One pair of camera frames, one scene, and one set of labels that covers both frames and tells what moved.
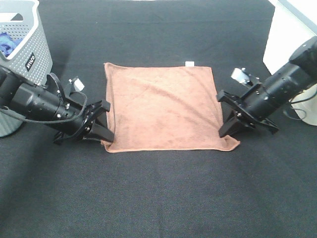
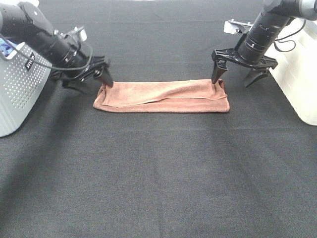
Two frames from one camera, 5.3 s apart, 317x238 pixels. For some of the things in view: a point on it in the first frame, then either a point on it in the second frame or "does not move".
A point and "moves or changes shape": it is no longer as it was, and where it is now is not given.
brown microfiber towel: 163,108 moves or changes shape
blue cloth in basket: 7,44 does not move
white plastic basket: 292,21 does not move
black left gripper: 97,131 to 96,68
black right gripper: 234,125 to 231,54
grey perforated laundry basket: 30,60 does not move
